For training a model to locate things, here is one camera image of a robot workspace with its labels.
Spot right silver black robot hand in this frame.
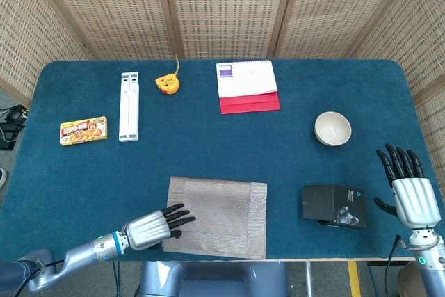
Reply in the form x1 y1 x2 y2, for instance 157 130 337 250
373 143 443 230

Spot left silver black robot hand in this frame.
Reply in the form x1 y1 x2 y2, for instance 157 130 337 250
124 202 197 252

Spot gray woven placemat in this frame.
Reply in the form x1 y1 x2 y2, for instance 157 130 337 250
161 176 268 260

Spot white bowl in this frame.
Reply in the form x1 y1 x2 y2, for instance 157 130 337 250
314 111 353 147

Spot blue-gray robot torso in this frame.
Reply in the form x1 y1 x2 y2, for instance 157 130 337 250
133 260 290 297

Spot black cardboard box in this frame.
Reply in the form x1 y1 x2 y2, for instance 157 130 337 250
301 183 367 230

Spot yellow curry roux box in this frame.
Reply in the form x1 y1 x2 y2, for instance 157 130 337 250
59 115 108 147

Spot white folding stand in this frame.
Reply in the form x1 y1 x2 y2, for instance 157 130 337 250
118 71 140 143

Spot metal table leg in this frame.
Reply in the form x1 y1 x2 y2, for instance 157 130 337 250
305 261 313 297

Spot yellow tape measure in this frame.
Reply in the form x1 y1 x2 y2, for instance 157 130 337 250
154 54 181 97

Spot woven bamboo screen panel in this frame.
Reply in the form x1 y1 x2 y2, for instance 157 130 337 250
29 0 181 61
267 0 418 60
349 0 445 179
161 0 300 61
0 0 90 106

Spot white red desk calendar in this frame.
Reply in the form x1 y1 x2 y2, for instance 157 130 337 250
216 59 282 115

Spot black floor cable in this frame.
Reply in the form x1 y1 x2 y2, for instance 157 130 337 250
111 261 122 297

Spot blue floor cable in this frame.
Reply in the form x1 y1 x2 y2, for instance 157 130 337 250
367 262 378 297

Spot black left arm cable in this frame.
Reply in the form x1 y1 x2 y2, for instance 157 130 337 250
13 257 67 297

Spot floor cables and adapters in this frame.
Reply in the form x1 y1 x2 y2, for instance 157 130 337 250
0 104 29 150

